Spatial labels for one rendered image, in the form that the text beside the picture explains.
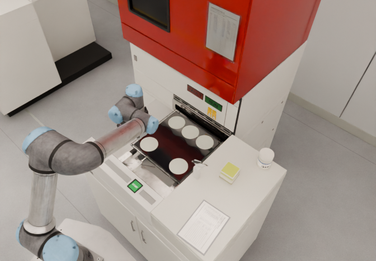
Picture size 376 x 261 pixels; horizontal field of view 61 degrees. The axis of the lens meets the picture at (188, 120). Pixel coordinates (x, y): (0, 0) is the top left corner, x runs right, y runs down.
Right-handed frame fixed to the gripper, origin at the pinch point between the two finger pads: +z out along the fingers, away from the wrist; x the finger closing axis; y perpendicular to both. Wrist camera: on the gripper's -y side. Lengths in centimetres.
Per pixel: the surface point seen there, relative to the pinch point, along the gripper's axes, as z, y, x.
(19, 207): 99, -89, 49
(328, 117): 94, 192, 27
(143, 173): 11.1, -2.4, -15.1
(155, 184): 11.1, 1.4, -23.6
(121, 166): 3.2, -12.4, -12.0
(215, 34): -57, 39, -5
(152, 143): 9.0, 8.1, -0.1
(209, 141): 9.0, 38.3, -10.8
